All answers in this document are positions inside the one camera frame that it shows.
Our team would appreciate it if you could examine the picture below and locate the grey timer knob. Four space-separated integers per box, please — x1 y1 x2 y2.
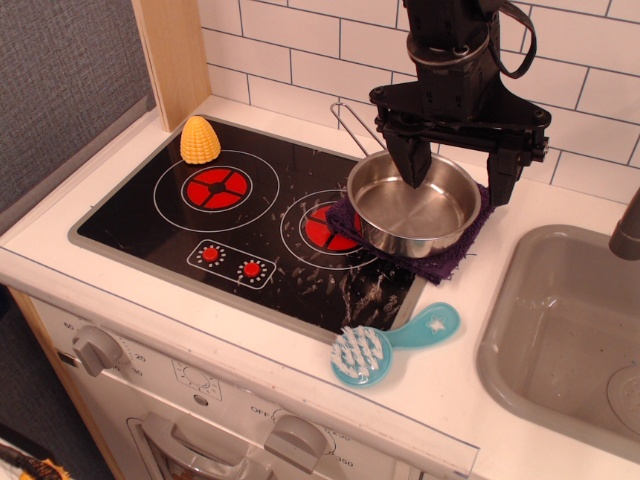
72 326 123 377

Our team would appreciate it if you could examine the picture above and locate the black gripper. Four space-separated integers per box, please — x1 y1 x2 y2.
370 43 551 207

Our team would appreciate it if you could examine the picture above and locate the black toy stove top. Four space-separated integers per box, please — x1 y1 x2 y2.
69 121 424 342

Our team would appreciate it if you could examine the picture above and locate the wooden post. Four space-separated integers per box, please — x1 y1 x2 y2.
132 0 211 132

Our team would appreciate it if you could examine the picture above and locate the silver metal pot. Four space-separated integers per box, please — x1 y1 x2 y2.
330 102 482 259

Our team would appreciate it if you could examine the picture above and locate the grey faucet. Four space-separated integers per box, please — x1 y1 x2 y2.
608 189 640 261

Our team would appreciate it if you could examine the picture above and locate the yellow toy corn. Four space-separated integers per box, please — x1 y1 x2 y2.
180 116 221 165

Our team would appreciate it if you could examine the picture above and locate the grey oven door handle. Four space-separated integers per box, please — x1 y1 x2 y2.
139 413 275 479

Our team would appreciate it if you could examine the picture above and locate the red stove knob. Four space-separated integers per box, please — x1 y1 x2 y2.
201 247 220 263
242 262 262 278

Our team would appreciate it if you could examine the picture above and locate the yellow black object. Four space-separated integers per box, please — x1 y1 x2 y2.
1 443 70 480

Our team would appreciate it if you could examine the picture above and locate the grey sink basin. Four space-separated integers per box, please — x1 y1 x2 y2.
477 225 639 462

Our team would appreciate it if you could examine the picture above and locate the red left stove knob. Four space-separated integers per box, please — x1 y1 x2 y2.
201 247 220 263

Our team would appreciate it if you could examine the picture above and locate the grey oven knob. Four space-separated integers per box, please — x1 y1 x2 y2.
264 415 328 474

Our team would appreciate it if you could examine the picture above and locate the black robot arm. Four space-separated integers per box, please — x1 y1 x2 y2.
370 1 551 207

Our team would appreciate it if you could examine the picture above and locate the red right stove knob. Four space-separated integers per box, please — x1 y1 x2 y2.
242 262 262 278

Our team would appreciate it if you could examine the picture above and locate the purple cloth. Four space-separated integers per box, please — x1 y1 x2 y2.
326 184 495 285

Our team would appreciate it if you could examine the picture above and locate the teal scrub brush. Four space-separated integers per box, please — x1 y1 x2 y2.
330 302 461 387

